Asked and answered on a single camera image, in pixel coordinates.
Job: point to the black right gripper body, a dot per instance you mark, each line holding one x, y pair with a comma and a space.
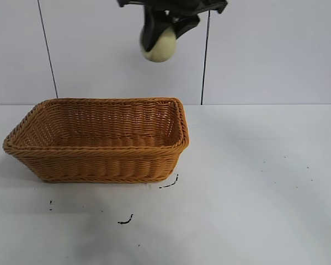
182, 5

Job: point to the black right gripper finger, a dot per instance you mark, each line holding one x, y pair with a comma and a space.
151, 27
186, 25

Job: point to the pale yellow egg yolk pastry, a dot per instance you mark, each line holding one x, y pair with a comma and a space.
161, 49

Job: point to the brown woven wicker basket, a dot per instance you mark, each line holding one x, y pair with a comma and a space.
99, 160

